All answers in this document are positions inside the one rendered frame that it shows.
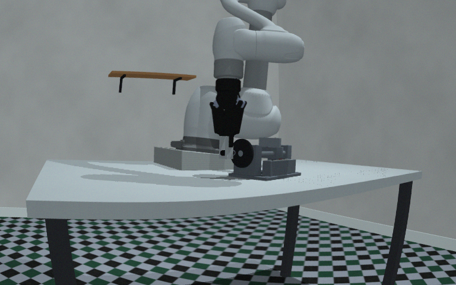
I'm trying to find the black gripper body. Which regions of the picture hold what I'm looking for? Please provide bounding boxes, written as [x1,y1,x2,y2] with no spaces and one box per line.
[216,78,241,110]

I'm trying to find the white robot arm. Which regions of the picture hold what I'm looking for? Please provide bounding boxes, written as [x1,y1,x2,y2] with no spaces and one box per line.
[170,0,305,154]

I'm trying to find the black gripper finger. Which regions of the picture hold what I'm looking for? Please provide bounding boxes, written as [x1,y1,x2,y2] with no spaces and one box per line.
[210,97,226,159]
[224,95,247,159]

